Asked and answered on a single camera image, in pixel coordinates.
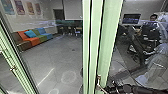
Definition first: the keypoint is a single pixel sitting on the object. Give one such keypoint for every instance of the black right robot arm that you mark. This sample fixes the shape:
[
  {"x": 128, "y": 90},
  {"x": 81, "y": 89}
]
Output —
[{"x": 146, "y": 89}]

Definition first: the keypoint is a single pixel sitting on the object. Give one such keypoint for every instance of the green framed glass door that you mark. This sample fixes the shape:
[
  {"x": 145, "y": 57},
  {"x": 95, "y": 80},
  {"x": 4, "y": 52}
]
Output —
[{"x": 110, "y": 36}]

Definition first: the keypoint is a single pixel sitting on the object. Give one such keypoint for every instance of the green framed glass wall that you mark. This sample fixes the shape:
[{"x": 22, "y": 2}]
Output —
[{"x": 87, "y": 40}]

